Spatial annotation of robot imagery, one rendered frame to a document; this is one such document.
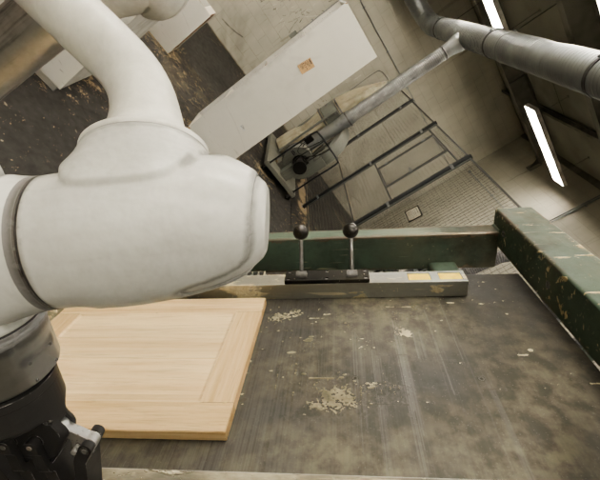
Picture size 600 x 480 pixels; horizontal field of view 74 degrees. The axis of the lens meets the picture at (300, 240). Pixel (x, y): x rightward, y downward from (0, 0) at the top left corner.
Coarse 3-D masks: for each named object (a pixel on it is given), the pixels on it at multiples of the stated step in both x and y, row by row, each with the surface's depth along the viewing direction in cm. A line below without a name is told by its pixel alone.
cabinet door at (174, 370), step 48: (96, 336) 85; (144, 336) 84; (192, 336) 83; (240, 336) 81; (96, 384) 72; (144, 384) 71; (192, 384) 70; (240, 384) 70; (144, 432) 62; (192, 432) 61
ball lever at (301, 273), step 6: (294, 228) 96; (300, 228) 95; (306, 228) 96; (294, 234) 96; (300, 234) 95; (306, 234) 96; (300, 240) 96; (300, 246) 96; (300, 252) 96; (300, 258) 96; (300, 264) 96; (300, 270) 96; (306, 270) 96; (300, 276) 95; (306, 276) 95
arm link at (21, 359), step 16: (32, 320) 32; (48, 320) 35; (16, 336) 31; (32, 336) 32; (48, 336) 34; (0, 352) 30; (16, 352) 31; (32, 352) 32; (48, 352) 34; (0, 368) 30; (16, 368) 31; (32, 368) 32; (48, 368) 34; (0, 384) 31; (16, 384) 31; (32, 384) 32; (0, 400) 31
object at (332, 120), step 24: (360, 96) 616; (312, 120) 644; (336, 120) 611; (288, 144) 645; (312, 144) 625; (336, 144) 606; (264, 168) 589; (288, 168) 594; (312, 168) 613; (288, 192) 605
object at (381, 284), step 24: (240, 288) 96; (264, 288) 95; (288, 288) 95; (312, 288) 94; (336, 288) 94; (360, 288) 93; (384, 288) 93; (408, 288) 92; (432, 288) 91; (456, 288) 91
